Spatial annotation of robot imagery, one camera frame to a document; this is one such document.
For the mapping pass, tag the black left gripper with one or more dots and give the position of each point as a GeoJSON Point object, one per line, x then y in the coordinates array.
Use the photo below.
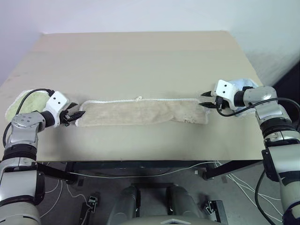
{"type": "Point", "coordinates": [66, 117]}

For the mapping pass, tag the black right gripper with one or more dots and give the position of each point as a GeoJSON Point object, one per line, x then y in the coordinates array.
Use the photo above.
{"type": "Point", "coordinates": [219, 103]}

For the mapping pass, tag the beige towel with white trim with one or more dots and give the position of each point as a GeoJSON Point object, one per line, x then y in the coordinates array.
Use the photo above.
{"type": "Point", "coordinates": [140, 112]}

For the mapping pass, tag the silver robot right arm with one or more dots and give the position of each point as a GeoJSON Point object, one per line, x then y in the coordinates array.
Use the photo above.
{"type": "Point", "coordinates": [276, 112]}

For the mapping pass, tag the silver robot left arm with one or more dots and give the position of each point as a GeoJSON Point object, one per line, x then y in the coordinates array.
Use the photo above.
{"type": "Point", "coordinates": [23, 140]}

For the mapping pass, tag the light green towel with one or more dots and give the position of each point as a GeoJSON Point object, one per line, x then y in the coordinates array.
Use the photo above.
{"type": "Point", "coordinates": [30, 104]}

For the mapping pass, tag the white and blue cloth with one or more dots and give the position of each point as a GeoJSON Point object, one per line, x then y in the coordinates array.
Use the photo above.
{"type": "Point", "coordinates": [246, 82]}

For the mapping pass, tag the black floor clamp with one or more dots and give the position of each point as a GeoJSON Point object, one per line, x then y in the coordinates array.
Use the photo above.
{"type": "Point", "coordinates": [91, 201]}
{"type": "Point", "coordinates": [214, 208]}

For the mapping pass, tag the grey robot right thigh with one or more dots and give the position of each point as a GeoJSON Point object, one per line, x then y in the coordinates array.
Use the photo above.
{"type": "Point", "coordinates": [185, 201]}

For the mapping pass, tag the grey robot thigh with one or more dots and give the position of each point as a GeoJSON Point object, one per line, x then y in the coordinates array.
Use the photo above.
{"type": "Point", "coordinates": [125, 204]}
{"type": "Point", "coordinates": [185, 201]}

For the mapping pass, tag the grey robot left thigh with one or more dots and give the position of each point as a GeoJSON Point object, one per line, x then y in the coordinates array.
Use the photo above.
{"type": "Point", "coordinates": [125, 204]}

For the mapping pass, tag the grey robot waist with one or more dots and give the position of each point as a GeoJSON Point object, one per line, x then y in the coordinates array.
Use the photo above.
{"type": "Point", "coordinates": [173, 221]}

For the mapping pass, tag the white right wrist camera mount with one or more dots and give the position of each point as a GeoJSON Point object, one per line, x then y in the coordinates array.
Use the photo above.
{"type": "Point", "coordinates": [225, 87]}

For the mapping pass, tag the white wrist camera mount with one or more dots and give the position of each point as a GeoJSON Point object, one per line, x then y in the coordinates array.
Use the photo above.
{"type": "Point", "coordinates": [57, 99]}
{"type": "Point", "coordinates": [225, 87]}

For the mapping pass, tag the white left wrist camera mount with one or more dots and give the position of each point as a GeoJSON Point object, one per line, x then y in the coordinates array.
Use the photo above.
{"type": "Point", "coordinates": [57, 99]}

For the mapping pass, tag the black table frame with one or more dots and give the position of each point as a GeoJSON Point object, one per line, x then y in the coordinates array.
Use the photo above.
{"type": "Point", "coordinates": [140, 165]}

